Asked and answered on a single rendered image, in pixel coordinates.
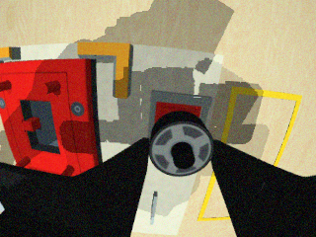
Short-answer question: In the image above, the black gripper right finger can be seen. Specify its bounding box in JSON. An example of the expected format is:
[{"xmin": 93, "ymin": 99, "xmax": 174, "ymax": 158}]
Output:
[{"xmin": 210, "ymin": 139, "xmax": 316, "ymax": 237}]

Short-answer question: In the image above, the yellow rectangular outline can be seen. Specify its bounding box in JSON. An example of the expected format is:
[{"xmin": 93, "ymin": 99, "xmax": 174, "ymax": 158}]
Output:
[{"xmin": 197, "ymin": 86, "xmax": 301, "ymax": 221}]

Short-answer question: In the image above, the black and grey wheel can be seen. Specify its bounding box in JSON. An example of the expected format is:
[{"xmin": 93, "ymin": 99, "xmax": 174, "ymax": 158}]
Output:
[{"xmin": 149, "ymin": 111, "xmax": 214, "ymax": 177}]

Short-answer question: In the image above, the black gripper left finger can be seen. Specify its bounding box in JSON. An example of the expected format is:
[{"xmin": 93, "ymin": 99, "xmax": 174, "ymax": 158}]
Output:
[{"xmin": 0, "ymin": 138, "xmax": 150, "ymax": 237}]

